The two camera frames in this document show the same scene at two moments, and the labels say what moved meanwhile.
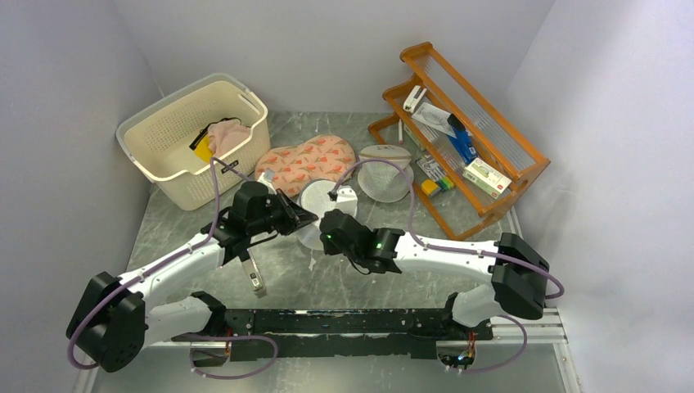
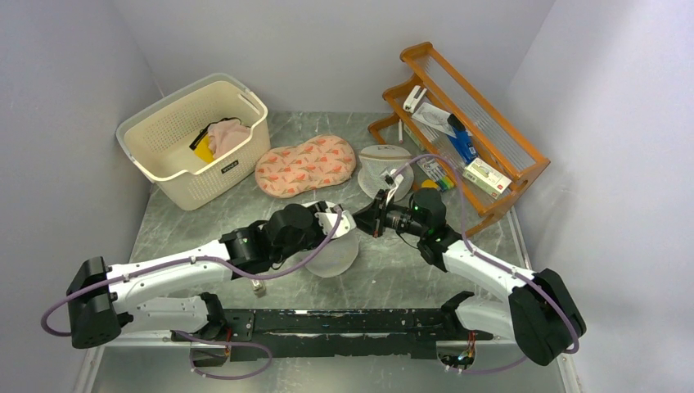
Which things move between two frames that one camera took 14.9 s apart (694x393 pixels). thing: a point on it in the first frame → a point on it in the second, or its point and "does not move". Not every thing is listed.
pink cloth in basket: x=226 y=133 does not move
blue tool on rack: x=462 y=140 does not move
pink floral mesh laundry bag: x=322 y=157 does not move
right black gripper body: x=331 y=249 → x=400 y=219
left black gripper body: x=277 y=214 → x=314 y=236
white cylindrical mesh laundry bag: x=313 y=196 → x=336 y=258
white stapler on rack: x=412 y=102 does not move
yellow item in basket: x=204 y=151 does not move
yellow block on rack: x=429 y=186 does not move
